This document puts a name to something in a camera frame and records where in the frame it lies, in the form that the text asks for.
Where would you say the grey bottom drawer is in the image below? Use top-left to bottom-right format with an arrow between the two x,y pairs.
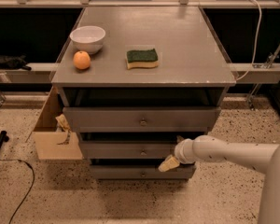
90,159 -> 196,180

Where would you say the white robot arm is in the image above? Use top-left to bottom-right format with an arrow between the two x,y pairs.
159,135 -> 280,224

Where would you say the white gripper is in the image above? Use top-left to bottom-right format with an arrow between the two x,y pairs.
159,135 -> 196,173

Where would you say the white hanging cable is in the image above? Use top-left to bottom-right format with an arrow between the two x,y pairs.
234,0 -> 263,82

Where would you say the grey top drawer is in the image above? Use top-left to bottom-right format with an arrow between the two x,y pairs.
63,107 -> 221,133

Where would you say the white ceramic bowl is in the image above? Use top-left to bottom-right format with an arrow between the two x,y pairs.
70,25 -> 105,54

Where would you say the black floor cable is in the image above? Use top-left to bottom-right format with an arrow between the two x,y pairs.
0,158 -> 35,224

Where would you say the grey drawer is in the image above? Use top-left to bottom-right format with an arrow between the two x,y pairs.
90,159 -> 196,180
77,132 -> 207,161
63,107 -> 221,133

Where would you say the black object on rail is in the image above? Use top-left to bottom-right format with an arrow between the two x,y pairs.
0,55 -> 32,71

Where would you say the green yellow sponge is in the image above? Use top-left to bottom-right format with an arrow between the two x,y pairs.
126,49 -> 159,69

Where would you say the orange fruit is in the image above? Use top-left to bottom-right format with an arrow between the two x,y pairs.
73,51 -> 91,70

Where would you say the metal rail frame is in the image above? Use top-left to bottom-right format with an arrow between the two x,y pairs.
0,1 -> 280,108

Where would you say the grey drawer cabinet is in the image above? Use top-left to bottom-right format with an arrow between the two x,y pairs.
52,7 -> 235,179

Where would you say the open cardboard box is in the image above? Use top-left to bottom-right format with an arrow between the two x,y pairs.
32,88 -> 83,160

